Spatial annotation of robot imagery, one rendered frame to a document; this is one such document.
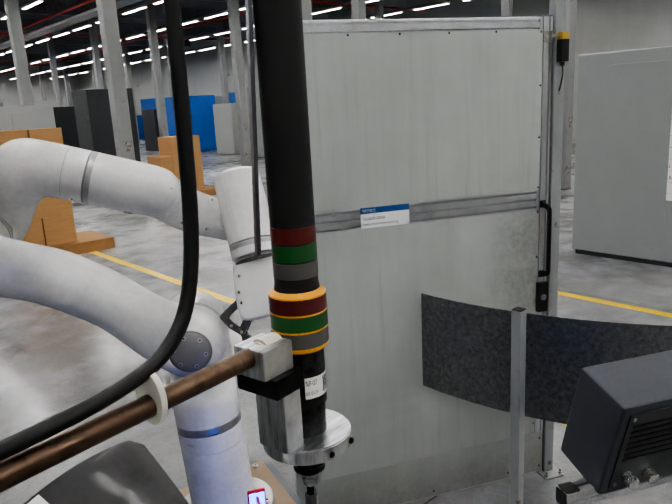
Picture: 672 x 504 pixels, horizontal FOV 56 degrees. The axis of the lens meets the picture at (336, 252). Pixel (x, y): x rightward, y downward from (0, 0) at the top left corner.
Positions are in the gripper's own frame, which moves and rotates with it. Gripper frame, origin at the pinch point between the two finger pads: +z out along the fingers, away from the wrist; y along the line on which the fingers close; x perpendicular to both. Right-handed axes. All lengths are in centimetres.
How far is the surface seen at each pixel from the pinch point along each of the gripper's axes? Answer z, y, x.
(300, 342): 1, -7, 64
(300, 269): -4, -9, 65
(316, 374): 4, -8, 62
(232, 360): 1, -3, 67
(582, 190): -83, -297, -533
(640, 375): 20, -58, 3
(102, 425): 3, 3, 75
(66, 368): -26, 178, -340
